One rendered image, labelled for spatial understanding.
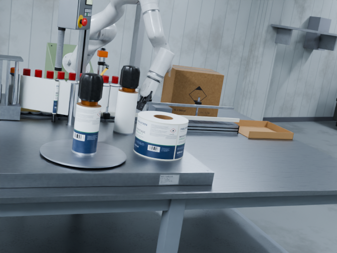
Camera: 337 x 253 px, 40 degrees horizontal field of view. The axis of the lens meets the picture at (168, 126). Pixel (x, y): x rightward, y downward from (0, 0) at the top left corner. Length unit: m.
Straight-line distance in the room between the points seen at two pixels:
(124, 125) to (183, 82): 0.76
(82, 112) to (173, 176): 0.39
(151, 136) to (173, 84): 0.97
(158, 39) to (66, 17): 0.47
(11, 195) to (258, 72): 5.57
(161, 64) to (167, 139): 0.68
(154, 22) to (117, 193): 1.10
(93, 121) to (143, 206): 0.34
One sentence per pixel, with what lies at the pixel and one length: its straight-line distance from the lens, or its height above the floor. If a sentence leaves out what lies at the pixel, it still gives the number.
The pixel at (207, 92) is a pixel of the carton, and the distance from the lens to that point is 2.75.
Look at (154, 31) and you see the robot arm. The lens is 2.37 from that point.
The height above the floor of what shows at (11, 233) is 0.22.
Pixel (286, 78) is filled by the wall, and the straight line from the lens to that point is 7.61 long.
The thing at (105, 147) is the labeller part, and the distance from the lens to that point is 1.79.
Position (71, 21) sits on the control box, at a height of 1.32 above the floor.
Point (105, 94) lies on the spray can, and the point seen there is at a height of 1.00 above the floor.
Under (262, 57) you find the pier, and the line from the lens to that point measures 6.76.
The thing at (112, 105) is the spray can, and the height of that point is 0.94.
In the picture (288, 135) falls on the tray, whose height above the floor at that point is 0.86.
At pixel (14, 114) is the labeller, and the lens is 2.10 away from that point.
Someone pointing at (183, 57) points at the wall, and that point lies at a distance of 6.16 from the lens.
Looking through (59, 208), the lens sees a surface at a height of 0.77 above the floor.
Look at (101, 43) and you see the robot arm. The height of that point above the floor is 1.18.
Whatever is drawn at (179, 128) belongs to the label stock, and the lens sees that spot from 1.76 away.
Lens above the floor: 1.42
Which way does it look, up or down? 13 degrees down
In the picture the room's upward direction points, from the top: 9 degrees clockwise
